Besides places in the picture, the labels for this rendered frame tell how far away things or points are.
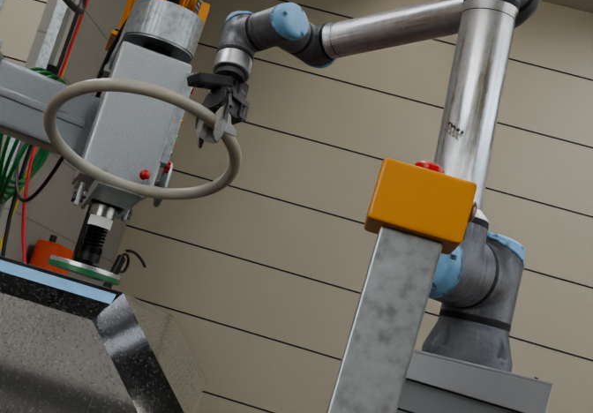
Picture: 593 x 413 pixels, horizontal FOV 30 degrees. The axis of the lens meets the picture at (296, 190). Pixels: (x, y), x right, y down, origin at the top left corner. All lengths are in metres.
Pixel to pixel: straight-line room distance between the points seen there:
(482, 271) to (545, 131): 6.20
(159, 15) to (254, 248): 4.99
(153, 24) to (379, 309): 2.09
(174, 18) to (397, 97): 5.15
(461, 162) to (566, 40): 6.43
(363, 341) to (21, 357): 1.53
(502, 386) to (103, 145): 1.56
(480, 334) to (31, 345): 1.10
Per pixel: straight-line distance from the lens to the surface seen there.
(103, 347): 2.72
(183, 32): 3.35
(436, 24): 2.54
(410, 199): 1.35
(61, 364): 2.74
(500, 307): 2.31
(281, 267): 8.15
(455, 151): 2.21
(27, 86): 3.85
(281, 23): 2.61
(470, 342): 2.28
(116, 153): 3.28
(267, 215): 8.22
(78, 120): 3.89
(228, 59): 2.64
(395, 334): 1.36
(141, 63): 3.33
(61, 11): 6.01
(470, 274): 2.17
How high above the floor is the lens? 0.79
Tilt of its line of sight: 9 degrees up
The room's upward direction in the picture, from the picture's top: 17 degrees clockwise
